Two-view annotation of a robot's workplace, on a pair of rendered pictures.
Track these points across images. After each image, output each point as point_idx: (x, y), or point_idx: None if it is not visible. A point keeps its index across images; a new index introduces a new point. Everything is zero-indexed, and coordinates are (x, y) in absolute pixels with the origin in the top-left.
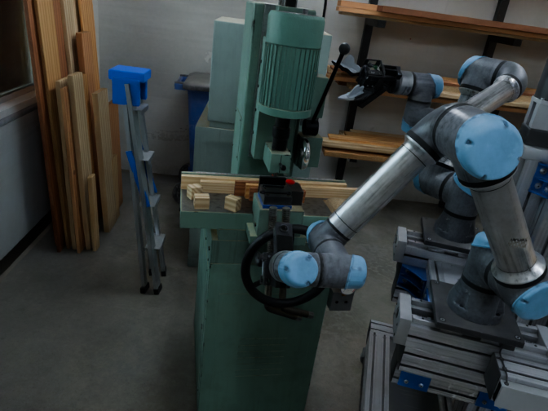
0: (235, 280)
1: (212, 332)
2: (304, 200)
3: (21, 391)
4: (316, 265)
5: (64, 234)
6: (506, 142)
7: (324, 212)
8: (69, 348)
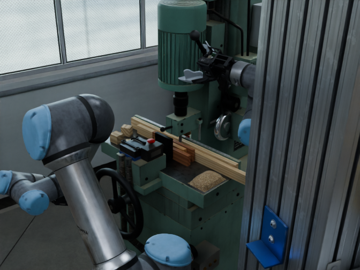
0: None
1: (124, 240)
2: (187, 164)
3: (76, 227)
4: (4, 182)
5: None
6: (32, 130)
7: (186, 179)
8: (119, 219)
